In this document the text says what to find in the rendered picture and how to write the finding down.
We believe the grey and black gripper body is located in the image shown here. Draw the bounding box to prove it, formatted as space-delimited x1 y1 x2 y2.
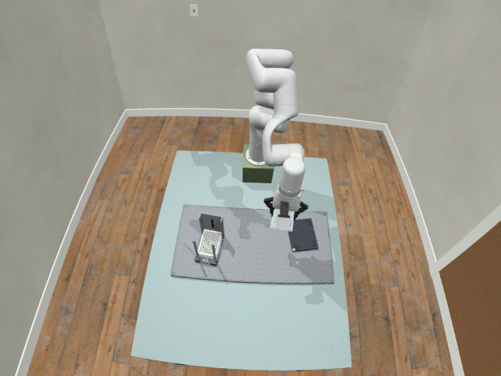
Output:
272 185 301 212

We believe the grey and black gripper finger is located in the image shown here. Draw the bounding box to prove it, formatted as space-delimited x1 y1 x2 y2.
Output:
264 197 275 217
294 202 308 220

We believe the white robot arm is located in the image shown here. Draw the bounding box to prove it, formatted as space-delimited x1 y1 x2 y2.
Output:
246 49 305 230

